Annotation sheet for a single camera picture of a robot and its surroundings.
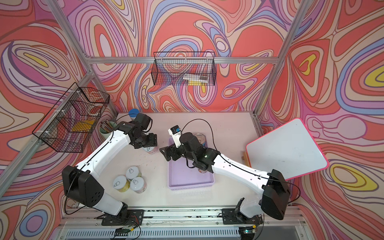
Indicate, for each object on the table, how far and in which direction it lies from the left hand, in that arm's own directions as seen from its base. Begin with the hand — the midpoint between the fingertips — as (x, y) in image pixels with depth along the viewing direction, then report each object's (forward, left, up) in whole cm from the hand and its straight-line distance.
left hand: (153, 143), depth 83 cm
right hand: (-7, -11, +6) cm, 14 cm away
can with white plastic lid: (-24, -26, +17) cm, 39 cm away
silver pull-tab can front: (-19, +7, -13) cm, 24 cm away
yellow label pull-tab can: (-18, +17, -12) cm, 27 cm away
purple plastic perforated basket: (-12, -15, -18) cm, 26 cm away
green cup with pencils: (+12, +32, -1) cm, 34 cm away
